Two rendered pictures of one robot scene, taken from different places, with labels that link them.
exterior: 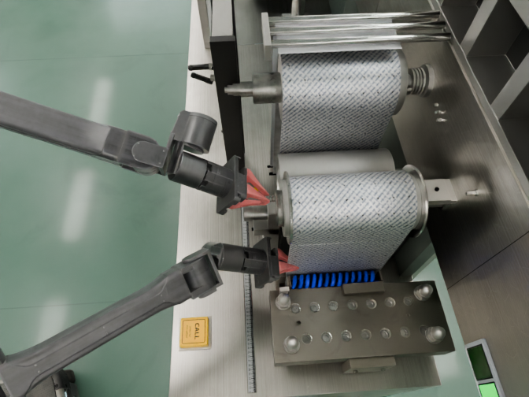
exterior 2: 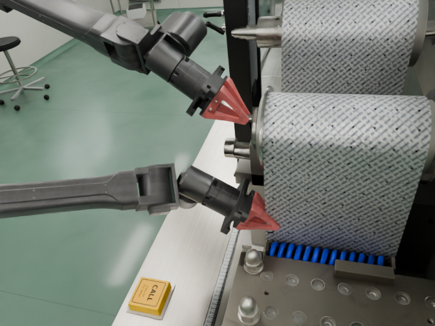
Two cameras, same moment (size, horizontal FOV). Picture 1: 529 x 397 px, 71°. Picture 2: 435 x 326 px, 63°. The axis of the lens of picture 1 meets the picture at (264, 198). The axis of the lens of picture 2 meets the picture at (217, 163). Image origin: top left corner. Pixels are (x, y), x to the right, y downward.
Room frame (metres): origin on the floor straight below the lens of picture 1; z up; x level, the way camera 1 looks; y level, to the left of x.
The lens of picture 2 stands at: (-0.16, -0.17, 1.59)
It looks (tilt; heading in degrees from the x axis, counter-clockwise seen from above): 37 degrees down; 23
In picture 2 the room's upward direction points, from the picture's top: 7 degrees counter-clockwise
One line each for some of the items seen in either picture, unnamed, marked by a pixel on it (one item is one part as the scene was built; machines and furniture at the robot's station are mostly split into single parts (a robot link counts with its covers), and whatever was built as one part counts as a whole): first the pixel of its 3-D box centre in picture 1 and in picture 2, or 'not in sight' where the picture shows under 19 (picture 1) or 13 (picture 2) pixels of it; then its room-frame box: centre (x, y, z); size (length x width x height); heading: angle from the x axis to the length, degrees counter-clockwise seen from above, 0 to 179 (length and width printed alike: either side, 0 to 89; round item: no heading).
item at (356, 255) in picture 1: (339, 257); (331, 217); (0.31, -0.17, 1.11); 0.23 x 0.01 x 0.18; 94
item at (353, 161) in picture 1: (332, 176); not in sight; (0.49, -0.16, 1.17); 0.26 x 0.12 x 0.12; 94
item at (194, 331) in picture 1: (194, 332); (150, 295); (0.19, 0.18, 0.91); 0.07 x 0.07 x 0.02; 4
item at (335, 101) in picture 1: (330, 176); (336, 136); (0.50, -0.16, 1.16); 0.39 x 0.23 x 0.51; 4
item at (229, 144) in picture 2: (248, 212); (230, 147); (0.39, 0.04, 1.18); 0.04 x 0.02 x 0.04; 4
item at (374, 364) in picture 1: (367, 366); not in sight; (0.10, -0.24, 0.96); 0.10 x 0.03 x 0.11; 94
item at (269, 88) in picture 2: (287, 208); (267, 129); (0.36, -0.05, 1.25); 0.15 x 0.01 x 0.15; 4
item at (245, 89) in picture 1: (238, 89); (245, 32); (0.61, 0.06, 1.33); 0.06 x 0.03 x 0.03; 94
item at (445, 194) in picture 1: (438, 191); not in sight; (0.38, -0.34, 1.28); 0.06 x 0.05 x 0.02; 94
